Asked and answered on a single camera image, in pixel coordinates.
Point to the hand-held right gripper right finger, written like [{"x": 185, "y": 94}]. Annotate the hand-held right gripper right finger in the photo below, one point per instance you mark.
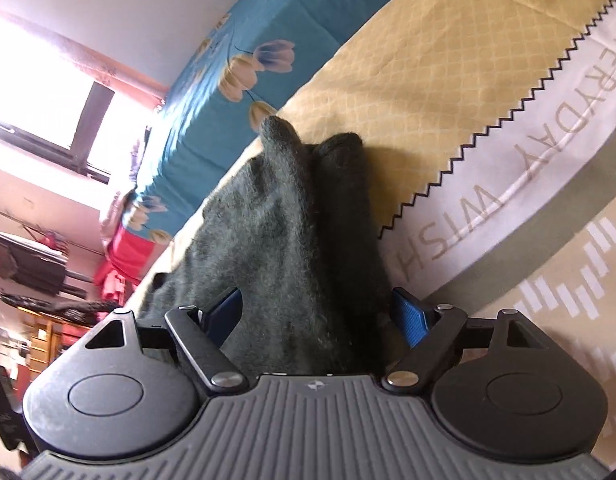
[{"x": 410, "y": 317}]

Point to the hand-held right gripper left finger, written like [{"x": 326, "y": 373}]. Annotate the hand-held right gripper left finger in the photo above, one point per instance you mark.
[{"x": 228, "y": 310}]

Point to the dark green sweater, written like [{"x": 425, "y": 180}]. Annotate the dark green sweater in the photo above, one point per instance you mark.
[{"x": 288, "y": 240}]

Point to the dark hanging clothes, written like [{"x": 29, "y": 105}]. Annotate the dark hanging clothes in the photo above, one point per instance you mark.
[{"x": 28, "y": 260}]

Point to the wooden cabinet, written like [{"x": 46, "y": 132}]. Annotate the wooden cabinet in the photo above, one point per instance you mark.
[{"x": 48, "y": 340}]

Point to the black object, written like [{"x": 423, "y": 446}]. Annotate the black object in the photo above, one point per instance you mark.
[{"x": 3, "y": 410}]

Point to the yellow and beige patterned bedsheet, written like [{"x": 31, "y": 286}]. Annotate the yellow and beige patterned bedsheet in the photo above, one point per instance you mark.
[{"x": 463, "y": 70}]

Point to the window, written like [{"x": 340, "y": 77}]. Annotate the window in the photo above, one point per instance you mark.
[{"x": 53, "y": 90}]

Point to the teal floral quilt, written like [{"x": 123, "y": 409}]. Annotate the teal floral quilt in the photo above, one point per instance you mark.
[{"x": 268, "y": 20}]

